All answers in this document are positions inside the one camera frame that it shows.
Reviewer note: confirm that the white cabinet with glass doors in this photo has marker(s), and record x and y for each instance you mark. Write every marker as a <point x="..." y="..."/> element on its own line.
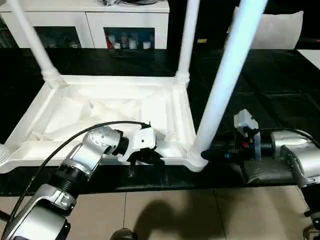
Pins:
<point x="75" y="17"/>

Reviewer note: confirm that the small white cup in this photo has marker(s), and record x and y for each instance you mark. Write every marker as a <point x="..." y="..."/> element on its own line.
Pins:
<point x="147" y="45"/>

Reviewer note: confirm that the white printed bottle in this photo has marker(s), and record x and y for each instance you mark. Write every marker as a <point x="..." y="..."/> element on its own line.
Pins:
<point x="132" y="42"/>

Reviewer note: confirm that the white flat board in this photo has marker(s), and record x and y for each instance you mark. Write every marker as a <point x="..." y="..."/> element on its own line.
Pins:
<point x="310" y="56"/>

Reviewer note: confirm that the black work mat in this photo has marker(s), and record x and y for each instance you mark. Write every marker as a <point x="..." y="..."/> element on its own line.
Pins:
<point x="275" y="87"/>

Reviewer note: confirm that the white plastic table leg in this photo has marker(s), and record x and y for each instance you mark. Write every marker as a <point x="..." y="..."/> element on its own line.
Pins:
<point x="225" y="75"/>
<point x="3" y="155"/>
<point x="37" y="37"/>
<point x="187" y="37"/>

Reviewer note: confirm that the dark robot foot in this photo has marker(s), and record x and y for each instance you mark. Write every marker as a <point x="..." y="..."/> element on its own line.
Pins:
<point x="123" y="235"/>

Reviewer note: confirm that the small red bottle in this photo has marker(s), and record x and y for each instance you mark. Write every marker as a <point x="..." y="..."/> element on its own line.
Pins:
<point x="110" y="41"/>

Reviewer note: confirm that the white plastic table top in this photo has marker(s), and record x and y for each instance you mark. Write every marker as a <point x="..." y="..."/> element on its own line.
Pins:
<point x="112" y="85"/>

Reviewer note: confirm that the black sofa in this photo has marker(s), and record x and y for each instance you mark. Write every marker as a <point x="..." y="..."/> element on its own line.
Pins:
<point x="212" y="22"/>

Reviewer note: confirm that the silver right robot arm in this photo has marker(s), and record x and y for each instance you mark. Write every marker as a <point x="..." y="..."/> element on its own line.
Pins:
<point x="295" y="150"/>

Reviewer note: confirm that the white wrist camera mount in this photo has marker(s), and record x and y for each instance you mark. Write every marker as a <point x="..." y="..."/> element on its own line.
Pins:
<point x="142" y="138"/>
<point x="246" y="120"/>

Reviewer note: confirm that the black table frame leg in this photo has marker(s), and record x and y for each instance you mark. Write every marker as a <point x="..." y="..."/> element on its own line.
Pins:
<point x="4" y="217"/>

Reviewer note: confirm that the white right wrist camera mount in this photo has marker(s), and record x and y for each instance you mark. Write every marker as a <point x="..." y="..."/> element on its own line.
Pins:
<point x="246" y="120"/>

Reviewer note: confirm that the light grey pillow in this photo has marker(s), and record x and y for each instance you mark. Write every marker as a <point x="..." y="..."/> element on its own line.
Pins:
<point x="277" y="30"/>

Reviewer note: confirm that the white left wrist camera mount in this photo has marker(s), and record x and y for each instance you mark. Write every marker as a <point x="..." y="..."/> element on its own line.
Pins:
<point x="142" y="138"/>

